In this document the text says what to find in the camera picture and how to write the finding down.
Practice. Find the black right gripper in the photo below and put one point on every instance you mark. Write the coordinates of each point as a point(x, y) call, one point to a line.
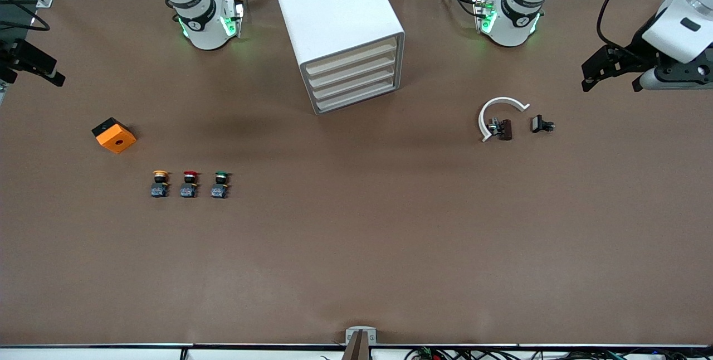
point(22, 54)

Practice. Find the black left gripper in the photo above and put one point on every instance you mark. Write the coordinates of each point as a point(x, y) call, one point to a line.
point(636, 49)

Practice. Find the yellow push button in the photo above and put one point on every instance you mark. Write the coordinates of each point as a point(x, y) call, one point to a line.
point(160, 188)

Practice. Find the white plastic bin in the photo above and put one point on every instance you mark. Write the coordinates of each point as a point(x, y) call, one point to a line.
point(351, 57)

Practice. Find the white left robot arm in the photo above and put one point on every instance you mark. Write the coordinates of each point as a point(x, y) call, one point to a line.
point(515, 20)

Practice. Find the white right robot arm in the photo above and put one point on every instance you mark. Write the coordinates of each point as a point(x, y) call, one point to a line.
point(195, 20)

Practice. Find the red push button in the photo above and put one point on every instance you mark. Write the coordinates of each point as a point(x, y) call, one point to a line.
point(189, 188)

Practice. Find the green push button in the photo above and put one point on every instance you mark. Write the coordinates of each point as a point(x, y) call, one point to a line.
point(219, 189)

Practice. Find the orange box with hole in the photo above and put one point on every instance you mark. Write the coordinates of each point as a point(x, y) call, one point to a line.
point(116, 138)

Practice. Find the brown table mat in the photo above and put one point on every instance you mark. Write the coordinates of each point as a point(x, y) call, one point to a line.
point(356, 237)

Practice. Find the small black switch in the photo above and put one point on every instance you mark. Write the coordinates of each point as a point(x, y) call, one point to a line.
point(537, 123)

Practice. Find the white curved bracket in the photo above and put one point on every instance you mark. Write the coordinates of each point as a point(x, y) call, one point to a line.
point(504, 100)

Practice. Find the white table edge rail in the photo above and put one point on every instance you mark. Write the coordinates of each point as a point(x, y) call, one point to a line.
point(111, 354)

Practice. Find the grey metal edge bracket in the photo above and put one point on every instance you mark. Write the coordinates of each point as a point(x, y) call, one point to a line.
point(351, 337)

